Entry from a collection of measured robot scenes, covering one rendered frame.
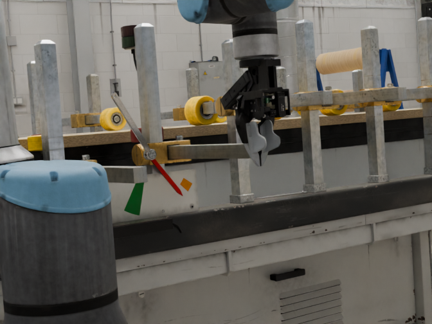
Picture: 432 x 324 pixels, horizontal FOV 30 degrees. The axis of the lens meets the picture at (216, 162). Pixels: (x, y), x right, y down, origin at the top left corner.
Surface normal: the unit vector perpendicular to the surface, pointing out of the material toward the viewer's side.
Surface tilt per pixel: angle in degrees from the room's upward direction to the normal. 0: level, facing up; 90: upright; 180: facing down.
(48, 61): 90
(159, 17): 90
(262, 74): 90
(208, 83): 90
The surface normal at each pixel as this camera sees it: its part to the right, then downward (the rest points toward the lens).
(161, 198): 0.59, 0.00
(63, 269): 0.24, 0.04
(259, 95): -0.81, 0.09
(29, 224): -0.17, 0.07
